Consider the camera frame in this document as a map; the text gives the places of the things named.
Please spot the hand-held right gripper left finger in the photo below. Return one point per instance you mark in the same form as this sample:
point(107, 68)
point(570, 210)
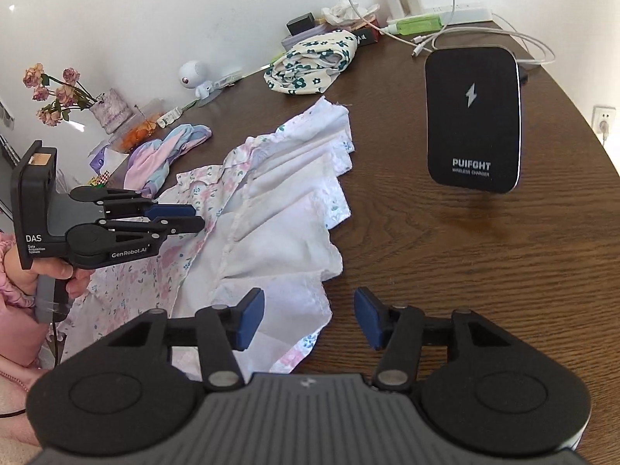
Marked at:
point(252, 317)

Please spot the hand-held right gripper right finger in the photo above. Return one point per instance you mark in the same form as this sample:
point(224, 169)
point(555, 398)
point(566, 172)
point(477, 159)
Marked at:
point(368, 317)

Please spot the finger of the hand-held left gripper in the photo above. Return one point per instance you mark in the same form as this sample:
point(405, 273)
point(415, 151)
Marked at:
point(179, 225)
point(169, 211)

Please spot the pink floral garment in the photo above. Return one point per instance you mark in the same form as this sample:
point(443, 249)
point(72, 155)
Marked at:
point(271, 213)

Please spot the person's left hand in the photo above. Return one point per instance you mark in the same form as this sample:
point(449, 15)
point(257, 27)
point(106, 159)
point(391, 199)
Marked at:
point(78, 281)

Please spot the pastel pink purple garment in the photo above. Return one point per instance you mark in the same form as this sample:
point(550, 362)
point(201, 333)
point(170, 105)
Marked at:
point(145, 164)

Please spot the red checkered packet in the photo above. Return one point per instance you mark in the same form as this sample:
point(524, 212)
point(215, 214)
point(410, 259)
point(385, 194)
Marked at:
point(99, 179)

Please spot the clear container with orange food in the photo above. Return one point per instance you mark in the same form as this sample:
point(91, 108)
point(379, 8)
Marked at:
point(138, 133)

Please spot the purple tissue pack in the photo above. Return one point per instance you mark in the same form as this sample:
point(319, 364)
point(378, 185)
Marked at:
point(99, 157)

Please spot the lilac lace vase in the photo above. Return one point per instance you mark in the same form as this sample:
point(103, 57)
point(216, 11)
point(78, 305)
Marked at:
point(111, 111)

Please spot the pink artificial flowers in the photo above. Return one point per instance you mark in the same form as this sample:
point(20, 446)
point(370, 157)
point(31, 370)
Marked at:
point(65, 92)

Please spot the person's pink clothing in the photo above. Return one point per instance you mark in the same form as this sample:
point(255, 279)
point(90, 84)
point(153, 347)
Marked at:
point(19, 339)

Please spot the small white device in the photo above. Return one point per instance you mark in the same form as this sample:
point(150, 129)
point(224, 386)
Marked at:
point(227, 80)

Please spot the small green item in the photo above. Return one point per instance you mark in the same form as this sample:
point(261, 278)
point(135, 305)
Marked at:
point(277, 56)

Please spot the cream green floral garment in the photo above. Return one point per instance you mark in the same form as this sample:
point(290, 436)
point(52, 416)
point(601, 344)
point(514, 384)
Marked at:
point(310, 63)

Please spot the lavender tin box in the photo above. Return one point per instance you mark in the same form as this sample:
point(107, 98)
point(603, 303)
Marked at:
point(295, 38)

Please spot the small black box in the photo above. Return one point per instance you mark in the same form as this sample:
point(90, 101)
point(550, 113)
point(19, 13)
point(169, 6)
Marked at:
point(301, 23)

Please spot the crumpled white tissue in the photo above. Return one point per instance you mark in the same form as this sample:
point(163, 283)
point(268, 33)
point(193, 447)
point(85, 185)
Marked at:
point(339, 12)

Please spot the dark red box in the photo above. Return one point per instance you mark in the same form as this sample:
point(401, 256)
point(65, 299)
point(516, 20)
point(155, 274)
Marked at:
point(368, 35)

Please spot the green case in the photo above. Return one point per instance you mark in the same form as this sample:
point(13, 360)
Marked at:
point(416, 24)

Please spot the white power strip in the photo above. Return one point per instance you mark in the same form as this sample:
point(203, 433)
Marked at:
point(465, 12)

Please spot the white robot-shaped camera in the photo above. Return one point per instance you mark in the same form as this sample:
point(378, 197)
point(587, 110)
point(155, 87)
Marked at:
point(191, 72)

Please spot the white wall outlet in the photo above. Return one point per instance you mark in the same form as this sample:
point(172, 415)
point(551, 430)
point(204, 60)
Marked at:
point(604, 116)

